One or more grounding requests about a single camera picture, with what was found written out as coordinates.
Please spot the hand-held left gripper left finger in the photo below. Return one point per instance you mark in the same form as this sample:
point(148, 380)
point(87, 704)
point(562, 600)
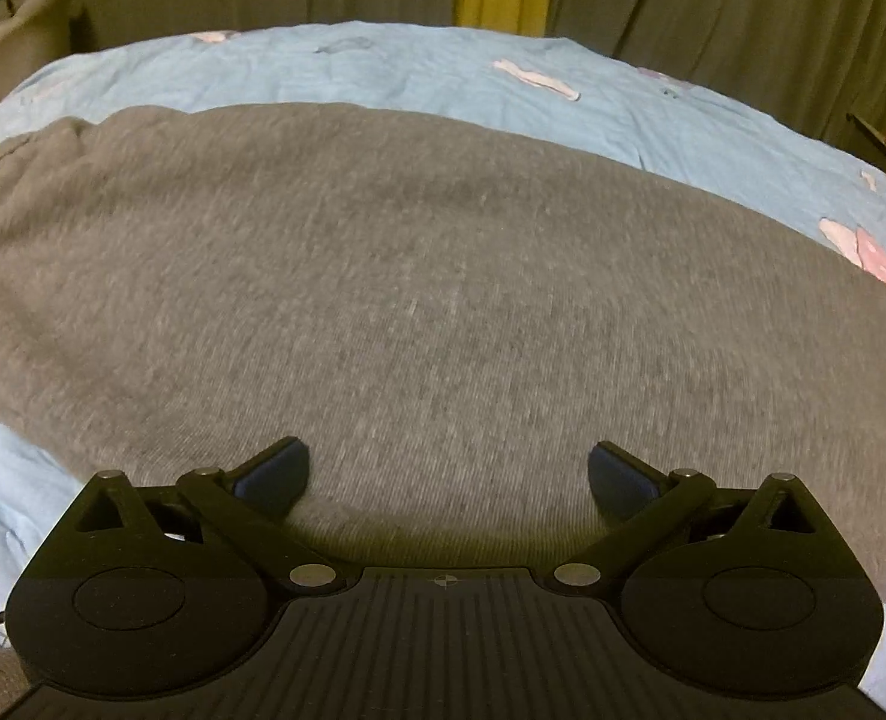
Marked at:
point(276, 474)

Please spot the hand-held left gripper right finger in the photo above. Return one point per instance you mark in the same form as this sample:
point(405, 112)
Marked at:
point(617, 481)

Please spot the grey pants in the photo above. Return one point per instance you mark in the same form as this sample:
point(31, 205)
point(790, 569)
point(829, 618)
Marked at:
point(413, 300)

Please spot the blue blanket with pink prints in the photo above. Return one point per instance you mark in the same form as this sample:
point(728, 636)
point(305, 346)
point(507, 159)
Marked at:
point(413, 71)

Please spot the dark wooden desk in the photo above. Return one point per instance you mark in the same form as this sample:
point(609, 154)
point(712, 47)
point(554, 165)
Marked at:
point(874, 139)

